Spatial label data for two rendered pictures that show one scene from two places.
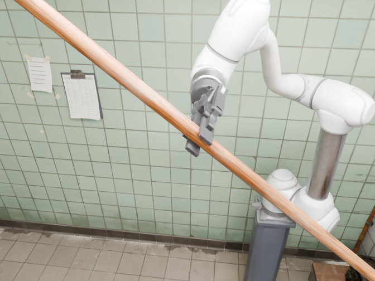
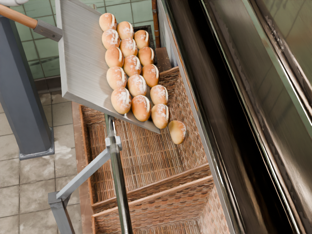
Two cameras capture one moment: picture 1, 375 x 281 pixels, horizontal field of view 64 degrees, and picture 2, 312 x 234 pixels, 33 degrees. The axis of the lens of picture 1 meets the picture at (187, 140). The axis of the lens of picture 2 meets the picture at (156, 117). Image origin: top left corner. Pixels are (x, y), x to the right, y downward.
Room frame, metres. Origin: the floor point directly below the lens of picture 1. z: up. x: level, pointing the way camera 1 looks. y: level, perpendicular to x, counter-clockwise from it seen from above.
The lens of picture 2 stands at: (-1.01, -0.76, 2.33)
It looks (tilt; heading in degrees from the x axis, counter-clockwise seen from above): 46 degrees down; 348
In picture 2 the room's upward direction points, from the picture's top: 6 degrees counter-clockwise
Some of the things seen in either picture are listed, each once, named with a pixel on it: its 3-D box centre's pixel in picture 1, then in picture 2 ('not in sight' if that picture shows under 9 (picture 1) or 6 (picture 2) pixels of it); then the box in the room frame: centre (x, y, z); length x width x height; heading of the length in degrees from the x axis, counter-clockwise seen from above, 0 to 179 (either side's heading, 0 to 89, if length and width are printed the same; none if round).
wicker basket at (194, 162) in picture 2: not in sight; (142, 142); (0.39, -0.99, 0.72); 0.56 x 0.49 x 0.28; 174
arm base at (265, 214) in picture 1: (271, 206); not in sight; (1.21, -0.47, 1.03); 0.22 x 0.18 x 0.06; 83
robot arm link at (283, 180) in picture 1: (280, 189); not in sight; (1.20, -0.50, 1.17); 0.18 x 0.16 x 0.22; 39
